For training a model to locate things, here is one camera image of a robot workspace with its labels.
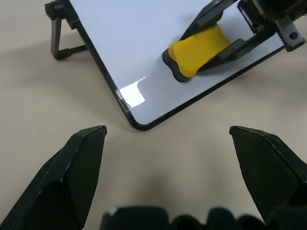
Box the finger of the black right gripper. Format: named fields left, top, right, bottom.
left=179, top=0, right=235, bottom=41
left=199, top=27, right=277, bottom=71

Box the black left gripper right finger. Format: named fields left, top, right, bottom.
left=229, top=125, right=307, bottom=222

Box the yellow eraser with grey felt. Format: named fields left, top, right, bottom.
left=162, top=23, right=232, bottom=83

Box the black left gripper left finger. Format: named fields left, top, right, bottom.
left=0, top=125, right=107, bottom=230

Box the black whiteboard stand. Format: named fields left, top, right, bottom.
left=44, top=0, right=88, bottom=61

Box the white whiteboard with black frame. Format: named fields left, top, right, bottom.
left=69, top=0, right=289, bottom=131

